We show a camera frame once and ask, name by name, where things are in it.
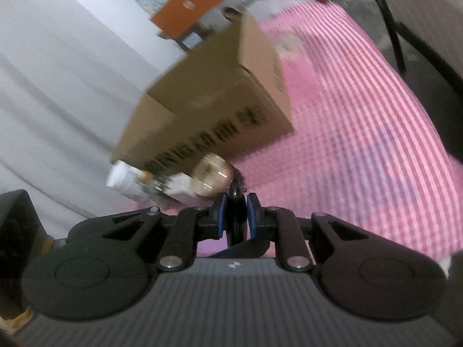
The grey box with label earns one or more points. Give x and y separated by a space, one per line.
193 39

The brown cardboard box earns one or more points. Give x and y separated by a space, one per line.
202 108

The pink checked blanket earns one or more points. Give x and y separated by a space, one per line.
343 151

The jar with gold lid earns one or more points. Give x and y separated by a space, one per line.
209 175

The orange box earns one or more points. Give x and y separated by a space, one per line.
188 7

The black metal stand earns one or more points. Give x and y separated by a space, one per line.
394 39

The black round object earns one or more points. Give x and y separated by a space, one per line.
237 220

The white curtain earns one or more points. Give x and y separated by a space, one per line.
54 97

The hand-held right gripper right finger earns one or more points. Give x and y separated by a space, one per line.
252 217

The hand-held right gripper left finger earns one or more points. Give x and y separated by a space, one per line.
220 218

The small clear bottle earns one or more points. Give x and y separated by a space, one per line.
158 187

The dropper bottle with orange liquid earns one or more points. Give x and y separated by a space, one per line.
123 180

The small white box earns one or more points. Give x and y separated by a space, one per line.
182 188

